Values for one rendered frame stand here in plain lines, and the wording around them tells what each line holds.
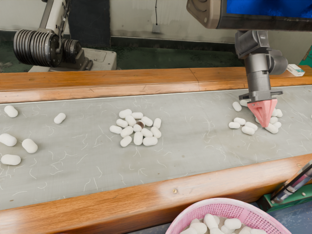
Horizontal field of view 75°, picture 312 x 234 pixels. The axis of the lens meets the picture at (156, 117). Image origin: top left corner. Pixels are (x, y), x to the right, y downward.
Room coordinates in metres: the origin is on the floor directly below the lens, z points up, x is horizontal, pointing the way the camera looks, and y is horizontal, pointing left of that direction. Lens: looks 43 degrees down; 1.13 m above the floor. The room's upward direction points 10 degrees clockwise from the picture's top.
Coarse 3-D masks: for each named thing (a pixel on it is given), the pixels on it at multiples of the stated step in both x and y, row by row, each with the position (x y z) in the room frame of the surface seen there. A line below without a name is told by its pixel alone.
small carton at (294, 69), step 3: (288, 66) 0.81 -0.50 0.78; (291, 66) 0.80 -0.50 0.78; (294, 66) 0.80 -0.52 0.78; (297, 66) 0.81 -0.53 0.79; (288, 69) 0.80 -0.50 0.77; (291, 69) 0.79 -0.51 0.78; (294, 69) 0.78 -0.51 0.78; (297, 69) 0.78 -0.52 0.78; (300, 69) 0.79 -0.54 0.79; (291, 72) 0.78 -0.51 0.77; (294, 72) 0.77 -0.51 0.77; (297, 72) 0.76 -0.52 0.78; (300, 72) 0.76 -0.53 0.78; (303, 72) 0.77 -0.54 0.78; (294, 75) 0.77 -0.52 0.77; (297, 75) 0.76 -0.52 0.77; (300, 75) 0.77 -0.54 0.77
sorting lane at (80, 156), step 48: (144, 96) 0.50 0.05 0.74; (192, 96) 0.54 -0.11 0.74; (288, 96) 0.65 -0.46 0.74; (0, 144) 0.24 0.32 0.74; (48, 144) 0.26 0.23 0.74; (96, 144) 0.28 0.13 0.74; (192, 144) 0.34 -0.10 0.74; (240, 144) 0.37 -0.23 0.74; (288, 144) 0.40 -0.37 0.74; (0, 192) 0.14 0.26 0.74; (48, 192) 0.16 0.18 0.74; (96, 192) 0.17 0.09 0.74
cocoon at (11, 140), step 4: (0, 136) 0.25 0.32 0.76; (4, 136) 0.25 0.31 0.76; (8, 136) 0.25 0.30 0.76; (12, 136) 0.25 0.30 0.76; (0, 140) 0.24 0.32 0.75; (4, 140) 0.24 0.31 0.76; (8, 140) 0.24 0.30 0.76; (12, 140) 0.24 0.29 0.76; (16, 140) 0.25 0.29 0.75; (8, 144) 0.24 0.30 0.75; (12, 144) 0.24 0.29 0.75
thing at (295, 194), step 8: (304, 168) 0.24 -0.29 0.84; (296, 176) 0.24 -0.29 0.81; (304, 176) 0.23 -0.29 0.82; (288, 184) 0.24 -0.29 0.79; (296, 184) 0.23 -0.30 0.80; (304, 184) 0.23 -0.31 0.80; (280, 192) 0.23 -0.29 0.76; (288, 192) 0.23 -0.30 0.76; (296, 192) 0.27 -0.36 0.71; (304, 192) 0.27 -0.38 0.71; (264, 200) 0.24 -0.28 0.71; (272, 200) 0.24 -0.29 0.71; (280, 200) 0.23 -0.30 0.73; (288, 200) 0.24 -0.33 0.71; (296, 200) 0.25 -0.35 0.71; (304, 200) 0.26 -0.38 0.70; (264, 208) 0.23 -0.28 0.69; (272, 208) 0.23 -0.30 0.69; (280, 208) 0.24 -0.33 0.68
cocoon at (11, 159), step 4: (4, 156) 0.20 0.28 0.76; (8, 156) 0.20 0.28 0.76; (12, 156) 0.21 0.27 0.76; (16, 156) 0.21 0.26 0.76; (4, 160) 0.20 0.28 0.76; (8, 160) 0.20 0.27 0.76; (12, 160) 0.20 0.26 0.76; (16, 160) 0.20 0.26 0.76; (20, 160) 0.21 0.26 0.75; (12, 164) 0.19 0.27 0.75; (16, 164) 0.20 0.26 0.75
